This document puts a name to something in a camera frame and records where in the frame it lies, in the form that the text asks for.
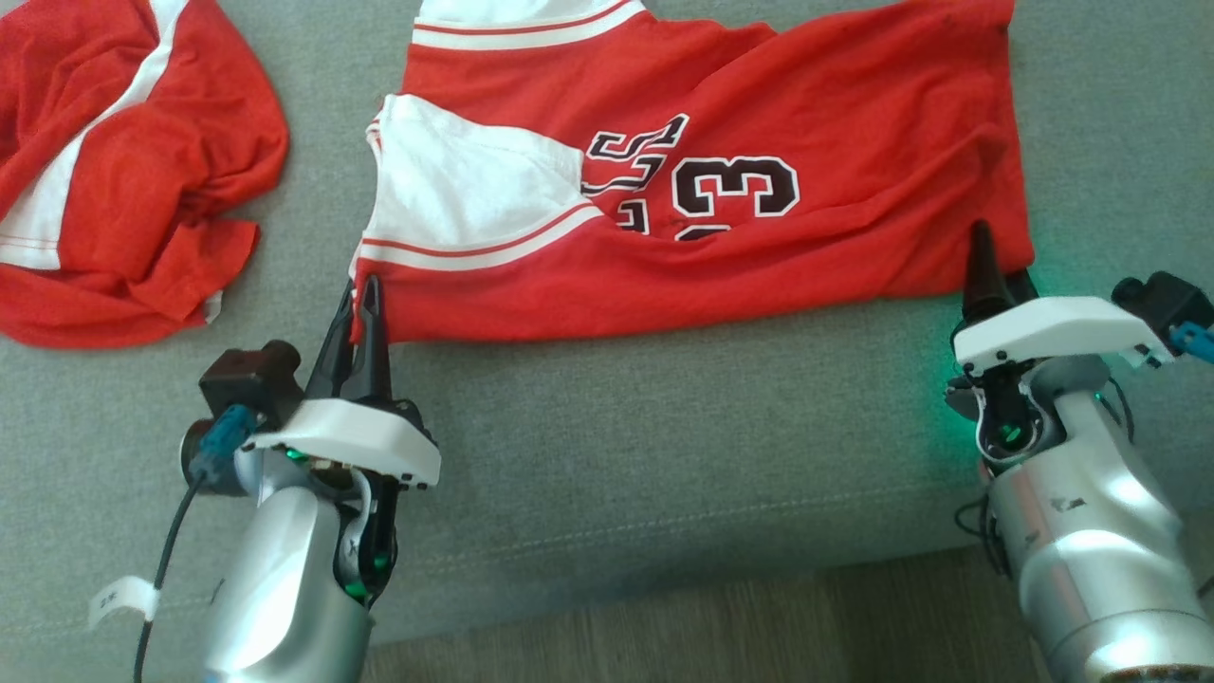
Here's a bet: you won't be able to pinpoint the black cable with blue plug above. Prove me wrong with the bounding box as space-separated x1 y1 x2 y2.
1168 321 1214 367
133 405 259 683

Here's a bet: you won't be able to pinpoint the red shorts with white stripe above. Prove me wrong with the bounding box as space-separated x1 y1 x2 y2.
0 0 290 350

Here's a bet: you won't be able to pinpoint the red number 23 jersey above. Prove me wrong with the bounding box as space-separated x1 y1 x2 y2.
349 0 1037 344

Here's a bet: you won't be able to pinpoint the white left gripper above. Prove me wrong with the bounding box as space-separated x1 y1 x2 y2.
243 274 443 490

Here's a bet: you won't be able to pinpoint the grey fabric sofa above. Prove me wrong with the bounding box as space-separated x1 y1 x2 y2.
0 0 1214 679

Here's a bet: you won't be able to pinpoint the white cable label tag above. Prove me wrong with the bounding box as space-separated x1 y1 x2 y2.
87 575 161 633

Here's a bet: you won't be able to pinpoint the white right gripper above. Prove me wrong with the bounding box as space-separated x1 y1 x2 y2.
952 220 1176 374

